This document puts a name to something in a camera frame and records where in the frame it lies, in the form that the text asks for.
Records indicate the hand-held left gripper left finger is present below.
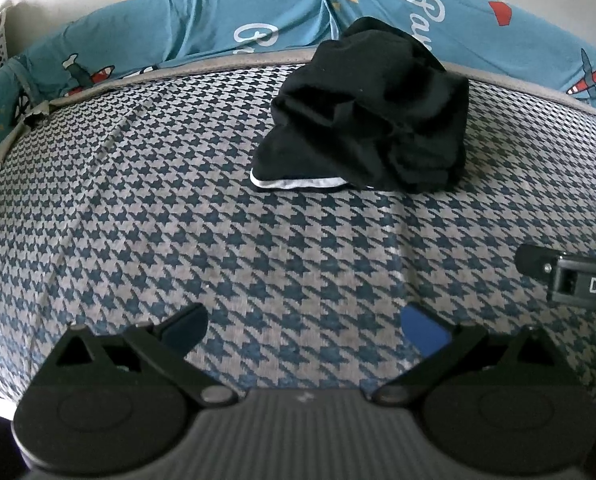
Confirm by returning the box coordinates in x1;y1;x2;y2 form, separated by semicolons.
42;303;239;407

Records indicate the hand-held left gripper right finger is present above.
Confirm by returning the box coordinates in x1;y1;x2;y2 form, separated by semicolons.
373;304;579;407

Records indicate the black red-print t-shirt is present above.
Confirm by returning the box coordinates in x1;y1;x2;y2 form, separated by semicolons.
250;16;471;195

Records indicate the short blue printed bed bumper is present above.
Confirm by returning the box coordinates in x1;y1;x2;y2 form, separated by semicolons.
0;55;46;173

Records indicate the long blue printed bed bumper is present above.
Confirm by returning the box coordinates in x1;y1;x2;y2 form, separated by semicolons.
12;0;596;117

